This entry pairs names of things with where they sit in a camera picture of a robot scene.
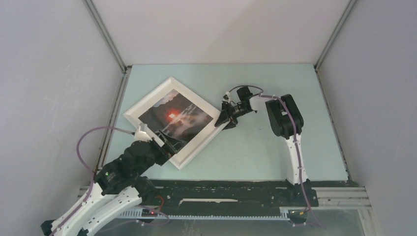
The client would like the sunset landscape photo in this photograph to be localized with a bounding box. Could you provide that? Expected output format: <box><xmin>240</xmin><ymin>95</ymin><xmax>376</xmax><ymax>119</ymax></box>
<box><xmin>138</xmin><ymin>89</ymin><xmax>214</xmax><ymax>152</ymax></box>

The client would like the aluminium corner rail left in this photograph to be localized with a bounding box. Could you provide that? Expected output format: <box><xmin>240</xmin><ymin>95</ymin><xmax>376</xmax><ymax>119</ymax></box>
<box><xmin>83</xmin><ymin>0</ymin><xmax>127</xmax><ymax>73</ymax></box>

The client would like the white photo mat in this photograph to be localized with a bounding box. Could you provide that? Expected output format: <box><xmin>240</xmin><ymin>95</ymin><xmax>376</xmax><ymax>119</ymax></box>
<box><xmin>137</xmin><ymin>88</ymin><xmax>216</xmax><ymax>154</ymax></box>

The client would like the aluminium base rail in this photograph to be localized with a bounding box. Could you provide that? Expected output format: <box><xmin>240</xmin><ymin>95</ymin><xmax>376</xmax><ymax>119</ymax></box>
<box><xmin>66</xmin><ymin>185</ymin><xmax>382</xmax><ymax>236</ymax></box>

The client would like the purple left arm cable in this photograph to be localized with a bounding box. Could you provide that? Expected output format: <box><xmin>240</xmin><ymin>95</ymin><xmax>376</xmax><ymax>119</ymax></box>
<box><xmin>49</xmin><ymin>126</ymin><xmax>170</xmax><ymax>236</ymax></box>

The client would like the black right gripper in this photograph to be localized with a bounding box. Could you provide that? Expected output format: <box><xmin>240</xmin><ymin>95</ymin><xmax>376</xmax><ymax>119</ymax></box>
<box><xmin>215</xmin><ymin>101</ymin><xmax>251</xmax><ymax>131</ymax></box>

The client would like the aluminium corner rail right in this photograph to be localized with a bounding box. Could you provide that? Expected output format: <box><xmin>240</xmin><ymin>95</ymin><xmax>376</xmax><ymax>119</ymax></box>
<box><xmin>314</xmin><ymin>0</ymin><xmax>359</xmax><ymax>71</ymax></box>

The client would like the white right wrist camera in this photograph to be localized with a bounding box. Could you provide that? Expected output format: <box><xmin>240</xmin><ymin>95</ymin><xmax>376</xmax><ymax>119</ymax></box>
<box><xmin>222</xmin><ymin>91</ymin><xmax>231</xmax><ymax>104</ymax></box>

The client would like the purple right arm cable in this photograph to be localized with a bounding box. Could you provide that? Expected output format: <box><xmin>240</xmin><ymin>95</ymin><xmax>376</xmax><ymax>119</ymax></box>
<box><xmin>228</xmin><ymin>85</ymin><xmax>327</xmax><ymax>230</ymax></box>

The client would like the aluminium corner rail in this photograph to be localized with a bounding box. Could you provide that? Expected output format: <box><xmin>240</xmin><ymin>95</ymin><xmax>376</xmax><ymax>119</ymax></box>
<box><xmin>314</xmin><ymin>0</ymin><xmax>359</xmax><ymax>71</ymax></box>
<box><xmin>83</xmin><ymin>0</ymin><xmax>127</xmax><ymax>73</ymax></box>

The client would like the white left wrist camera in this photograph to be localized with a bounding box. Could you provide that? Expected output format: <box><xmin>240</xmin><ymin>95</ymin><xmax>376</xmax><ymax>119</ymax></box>
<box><xmin>133</xmin><ymin>123</ymin><xmax>152</xmax><ymax>143</ymax></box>

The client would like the white picture frame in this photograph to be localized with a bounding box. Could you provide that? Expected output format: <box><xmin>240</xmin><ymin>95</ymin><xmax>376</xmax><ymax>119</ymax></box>
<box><xmin>123</xmin><ymin>77</ymin><xmax>223</xmax><ymax>170</ymax></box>

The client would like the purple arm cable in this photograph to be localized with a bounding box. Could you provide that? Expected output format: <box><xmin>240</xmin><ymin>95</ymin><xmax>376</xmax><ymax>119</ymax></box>
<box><xmin>228</xmin><ymin>85</ymin><xmax>327</xmax><ymax>230</ymax></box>
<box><xmin>49</xmin><ymin>126</ymin><xmax>170</xmax><ymax>236</ymax></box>

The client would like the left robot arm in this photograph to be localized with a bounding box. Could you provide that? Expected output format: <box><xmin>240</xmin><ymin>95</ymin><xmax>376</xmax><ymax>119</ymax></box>
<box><xmin>41</xmin><ymin>130</ymin><xmax>185</xmax><ymax>236</ymax></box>

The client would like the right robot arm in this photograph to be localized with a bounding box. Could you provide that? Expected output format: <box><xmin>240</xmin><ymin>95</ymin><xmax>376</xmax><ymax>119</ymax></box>
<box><xmin>214</xmin><ymin>86</ymin><xmax>308</xmax><ymax>188</ymax></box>

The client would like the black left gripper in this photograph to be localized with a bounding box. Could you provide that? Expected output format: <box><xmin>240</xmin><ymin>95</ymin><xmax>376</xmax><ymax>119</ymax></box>
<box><xmin>134</xmin><ymin>129</ymin><xmax>187</xmax><ymax>177</ymax></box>

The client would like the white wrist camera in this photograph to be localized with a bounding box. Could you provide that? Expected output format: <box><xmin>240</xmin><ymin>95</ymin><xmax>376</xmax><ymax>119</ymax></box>
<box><xmin>133</xmin><ymin>123</ymin><xmax>152</xmax><ymax>143</ymax></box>
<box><xmin>222</xmin><ymin>91</ymin><xmax>231</xmax><ymax>104</ymax></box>

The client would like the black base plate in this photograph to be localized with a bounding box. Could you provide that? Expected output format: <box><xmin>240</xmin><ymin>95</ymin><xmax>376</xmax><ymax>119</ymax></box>
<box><xmin>143</xmin><ymin>179</ymin><xmax>319</xmax><ymax>217</ymax></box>

